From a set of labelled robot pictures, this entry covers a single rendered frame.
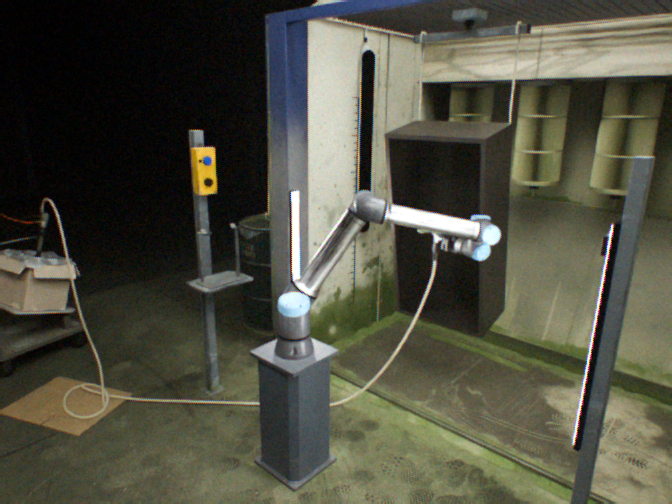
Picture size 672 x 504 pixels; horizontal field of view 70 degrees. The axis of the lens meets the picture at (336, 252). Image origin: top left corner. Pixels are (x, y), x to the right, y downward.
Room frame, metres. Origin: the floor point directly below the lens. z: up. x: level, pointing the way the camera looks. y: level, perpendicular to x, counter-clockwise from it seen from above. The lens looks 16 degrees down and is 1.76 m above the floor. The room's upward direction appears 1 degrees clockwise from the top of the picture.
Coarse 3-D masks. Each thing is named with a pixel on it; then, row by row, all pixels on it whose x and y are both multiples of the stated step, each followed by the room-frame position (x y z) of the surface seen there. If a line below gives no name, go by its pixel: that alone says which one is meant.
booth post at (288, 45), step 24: (288, 24) 2.99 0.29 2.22; (288, 48) 2.99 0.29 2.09; (288, 72) 2.98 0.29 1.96; (288, 96) 2.98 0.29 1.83; (288, 120) 2.98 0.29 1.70; (288, 144) 2.98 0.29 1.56; (288, 168) 2.98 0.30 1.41; (288, 192) 2.97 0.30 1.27; (288, 216) 2.97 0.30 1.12; (288, 240) 2.97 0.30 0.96; (288, 264) 2.97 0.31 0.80
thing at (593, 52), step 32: (544, 32) 3.44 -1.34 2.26; (576, 32) 3.31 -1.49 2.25; (608, 32) 3.19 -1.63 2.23; (640, 32) 3.07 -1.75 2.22; (448, 64) 3.90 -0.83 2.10; (480, 64) 3.72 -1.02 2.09; (512, 64) 3.57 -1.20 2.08; (544, 64) 3.42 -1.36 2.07; (576, 64) 3.29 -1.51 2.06; (608, 64) 3.17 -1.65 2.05; (640, 64) 3.05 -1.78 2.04
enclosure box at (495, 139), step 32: (416, 128) 2.87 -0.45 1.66; (448, 128) 2.77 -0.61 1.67; (480, 128) 2.68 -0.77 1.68; (416, 160) 3.12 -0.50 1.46; (448, 160) 2.99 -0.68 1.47; (480, 160) 2.86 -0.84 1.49; (416, 192) 3.14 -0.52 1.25; (448, 192) 3.03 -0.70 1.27; (480, 192) 2.51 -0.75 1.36; (416, 256) 3.18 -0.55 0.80; (448, 256) 3.11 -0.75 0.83; (416, 288) 3.21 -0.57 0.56; (448, 288) 3.15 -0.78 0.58; (480, 288) 2.60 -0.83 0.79; (448, 320) 2.86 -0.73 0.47; (480, 320) 2.63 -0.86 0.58
